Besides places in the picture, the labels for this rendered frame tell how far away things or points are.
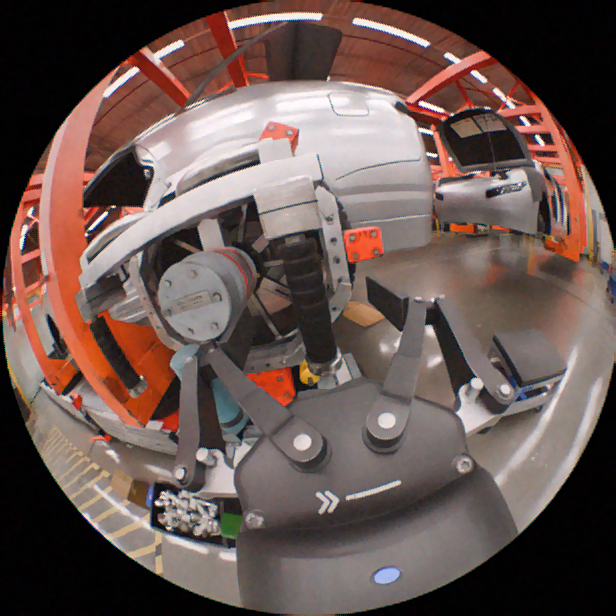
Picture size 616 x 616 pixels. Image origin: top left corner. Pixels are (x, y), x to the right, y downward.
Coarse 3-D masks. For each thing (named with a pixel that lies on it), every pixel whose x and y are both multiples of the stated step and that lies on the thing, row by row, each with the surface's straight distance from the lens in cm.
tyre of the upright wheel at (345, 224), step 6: (324, 186) 48; (330, 192) 48; (336, 198) 48; (336, 204) 48; (342, 210) 48; (342, 216) 48; (342, 222) 47; (348, 222) 48; (342, 228) 47; (348, 228) 48; (156, 252) 61; (156, 258) 61; (156, 264) 61; (348, 264) 49; (354, 264) 49; (156, 270) 62; (348, 270) 49; (354, 270) 50; (156, 276) 62; (354, 276) 50; (342, 312) 53; (336, 318) 53; (294, 336) 55
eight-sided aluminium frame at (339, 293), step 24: (168, 192) 48; (336, 216) 39; (336, 240) 39; (144, 264) 55; (336, 264) 39; (144, 288) 55; (336, 288) 40; (336, 312) 42; (168, 336) 56; (264, 360) 49; (288, 360) 48
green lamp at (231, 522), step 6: (222, 516) 29; (228, 516) 29; (234, 516) 28; (240, 516) 28; (222, 522) 29; (228, 522) 29; (234, 522) 28; (240, 522) 28; (222, 528) 29; (228, 528) 29; (234, 528) 28; (222, 534) 29; (228, 534) 29; (234, 534) 28
